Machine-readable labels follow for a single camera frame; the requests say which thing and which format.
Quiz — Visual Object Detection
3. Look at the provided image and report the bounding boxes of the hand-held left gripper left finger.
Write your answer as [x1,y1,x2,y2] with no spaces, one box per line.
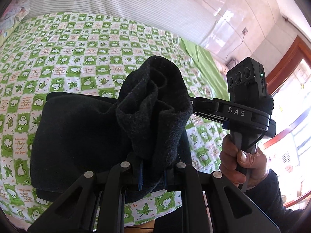
[27,152,147,233]

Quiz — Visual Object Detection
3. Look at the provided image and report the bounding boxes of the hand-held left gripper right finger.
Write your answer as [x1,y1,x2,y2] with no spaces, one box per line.
[163,161,280,233]

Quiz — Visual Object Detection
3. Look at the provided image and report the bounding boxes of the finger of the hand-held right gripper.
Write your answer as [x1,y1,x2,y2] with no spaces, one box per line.
[190,97,223,123]

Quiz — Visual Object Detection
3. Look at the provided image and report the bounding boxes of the black pants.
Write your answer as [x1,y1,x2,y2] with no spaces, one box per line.
[30,55,194,203]

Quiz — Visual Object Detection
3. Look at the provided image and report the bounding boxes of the person's right forearm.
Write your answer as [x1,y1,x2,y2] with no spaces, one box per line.
[245,169,305,233]

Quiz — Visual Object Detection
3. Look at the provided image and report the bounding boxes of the person's right hand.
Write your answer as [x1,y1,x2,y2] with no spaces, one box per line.
[219,134,268,188]

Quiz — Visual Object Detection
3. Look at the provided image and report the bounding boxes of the plain green sheet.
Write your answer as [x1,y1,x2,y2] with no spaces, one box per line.
[179,38,232,102]

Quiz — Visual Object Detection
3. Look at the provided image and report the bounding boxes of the white striped headboard cushion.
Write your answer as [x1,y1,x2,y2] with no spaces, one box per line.
[5,0,217,52]

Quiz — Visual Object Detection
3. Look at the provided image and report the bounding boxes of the green printed bed sheet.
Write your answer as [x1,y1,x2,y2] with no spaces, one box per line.
[0,13,232,227]

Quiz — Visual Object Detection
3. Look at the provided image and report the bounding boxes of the pink floral folded quilt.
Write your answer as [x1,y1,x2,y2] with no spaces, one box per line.
[0,0,31,42]

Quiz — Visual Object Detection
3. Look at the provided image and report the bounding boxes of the thin wall cable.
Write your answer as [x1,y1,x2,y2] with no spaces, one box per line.
[225,33,245,66]

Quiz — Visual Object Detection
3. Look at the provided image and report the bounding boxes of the wooden window frame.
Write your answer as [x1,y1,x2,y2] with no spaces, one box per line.
[264,35,311,210]

